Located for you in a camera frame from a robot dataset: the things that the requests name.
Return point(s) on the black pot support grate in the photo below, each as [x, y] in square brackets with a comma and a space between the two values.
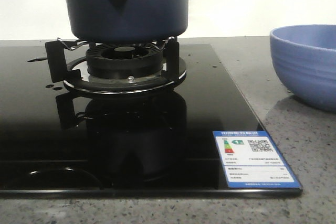
[67, 63]

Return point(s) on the black glass gas stove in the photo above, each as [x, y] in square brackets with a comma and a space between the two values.
[55, 143]

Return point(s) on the black gas burner head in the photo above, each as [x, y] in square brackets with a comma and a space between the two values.
[120, 62]

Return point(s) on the blue energy label sticker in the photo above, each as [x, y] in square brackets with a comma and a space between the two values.
[250, 159]

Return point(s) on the dark blue pot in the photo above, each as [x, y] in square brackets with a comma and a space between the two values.
[127, 20]

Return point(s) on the light blue ribbed bowl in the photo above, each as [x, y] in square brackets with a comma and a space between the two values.
[303, 57]

